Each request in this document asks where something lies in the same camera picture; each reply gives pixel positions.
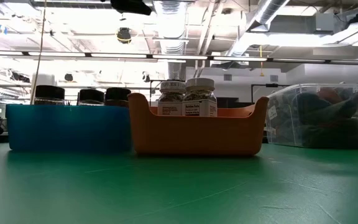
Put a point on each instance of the dark cylinder weights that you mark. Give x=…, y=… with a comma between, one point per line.
x=117, y=93

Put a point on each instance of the grey air handling unit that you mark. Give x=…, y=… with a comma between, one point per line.
x=300, y=23

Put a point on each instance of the black hanging ceiling lamp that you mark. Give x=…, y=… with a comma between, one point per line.
x=68, y=76
x=124, y=35
x=145, y=76

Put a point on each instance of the long horizontal light bar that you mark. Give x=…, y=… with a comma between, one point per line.
x=120, y=55

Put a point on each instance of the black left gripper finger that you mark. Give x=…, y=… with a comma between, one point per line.
x=130, y=6

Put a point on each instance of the white-lid spice jar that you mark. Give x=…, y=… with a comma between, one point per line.
x=199, y=105
x=170, y=105

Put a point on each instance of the dark grey cloth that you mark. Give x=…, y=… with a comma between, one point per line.
x=331, y=130

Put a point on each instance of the orange cloth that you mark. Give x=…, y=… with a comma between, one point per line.
x=331, y=95

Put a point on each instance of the clear plastic storage container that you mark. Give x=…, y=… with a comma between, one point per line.
x=291, y=93

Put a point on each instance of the orange plastic bin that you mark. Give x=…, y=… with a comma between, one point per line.
x=197, y=137

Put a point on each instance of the silver corrugated ventilation duct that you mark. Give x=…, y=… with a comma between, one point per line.
x=170, y=18

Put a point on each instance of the blue plastic bin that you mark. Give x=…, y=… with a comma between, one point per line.
x=70, y=130

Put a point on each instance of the silver round ventilation duct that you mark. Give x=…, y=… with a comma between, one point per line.
x=269, y=9

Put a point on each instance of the black background cabinet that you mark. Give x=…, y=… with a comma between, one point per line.
x=228, y=102

